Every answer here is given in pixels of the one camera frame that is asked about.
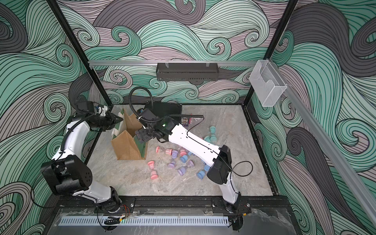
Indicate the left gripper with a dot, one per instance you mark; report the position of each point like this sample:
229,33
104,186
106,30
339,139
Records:
113,121

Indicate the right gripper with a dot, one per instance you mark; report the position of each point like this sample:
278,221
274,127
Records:
142,133

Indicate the pink hourglass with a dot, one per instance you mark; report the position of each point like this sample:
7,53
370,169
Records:
153,174
167,151

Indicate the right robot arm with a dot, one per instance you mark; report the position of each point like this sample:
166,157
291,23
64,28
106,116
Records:
167,129

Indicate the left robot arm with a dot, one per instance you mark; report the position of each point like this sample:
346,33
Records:
66,173

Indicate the purple hourglass front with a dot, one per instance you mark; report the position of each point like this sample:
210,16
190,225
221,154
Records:
182,170

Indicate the blue hourglass front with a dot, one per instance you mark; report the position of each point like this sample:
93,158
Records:
202,173

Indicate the black ribbed case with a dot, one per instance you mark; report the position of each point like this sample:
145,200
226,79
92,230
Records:
161,109

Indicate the blue card box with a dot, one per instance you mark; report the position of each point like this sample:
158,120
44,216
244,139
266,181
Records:
185,121

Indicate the black wall tray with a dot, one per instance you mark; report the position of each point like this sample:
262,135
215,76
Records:
187,72

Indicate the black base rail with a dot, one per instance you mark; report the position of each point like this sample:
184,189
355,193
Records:
215,202

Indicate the white slotted cable duct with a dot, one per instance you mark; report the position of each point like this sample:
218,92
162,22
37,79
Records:
146,221

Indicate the aluminium wall rail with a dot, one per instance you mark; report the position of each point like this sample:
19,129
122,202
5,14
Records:
94,63

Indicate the clear plastic wall box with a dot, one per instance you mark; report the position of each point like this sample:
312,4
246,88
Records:
268,83

